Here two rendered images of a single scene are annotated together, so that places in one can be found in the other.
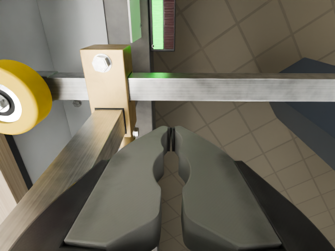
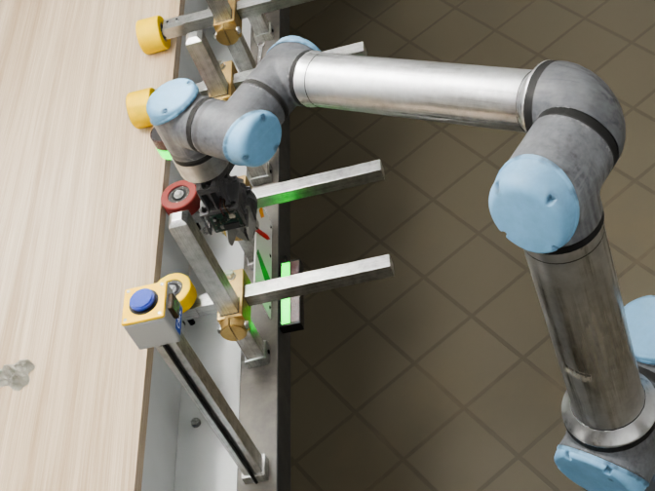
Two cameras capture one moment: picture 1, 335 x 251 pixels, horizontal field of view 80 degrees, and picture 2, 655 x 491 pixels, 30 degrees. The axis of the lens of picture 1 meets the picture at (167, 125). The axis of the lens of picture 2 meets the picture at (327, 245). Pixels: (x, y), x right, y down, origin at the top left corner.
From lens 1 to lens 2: 219 cm
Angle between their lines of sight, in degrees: 71
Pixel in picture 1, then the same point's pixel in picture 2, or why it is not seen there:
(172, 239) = not seen: outside the picture
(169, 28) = (295, 307)
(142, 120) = (266, 390)
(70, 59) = not seen: hidden behind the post
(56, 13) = (199, 343)
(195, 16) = (432, 460)
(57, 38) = not seen: hidden behind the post
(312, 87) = (361, 264)
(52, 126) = (164, 423)
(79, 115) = (194, 439)
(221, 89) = (303, 278)
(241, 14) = (520, 441)
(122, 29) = (255, 317)
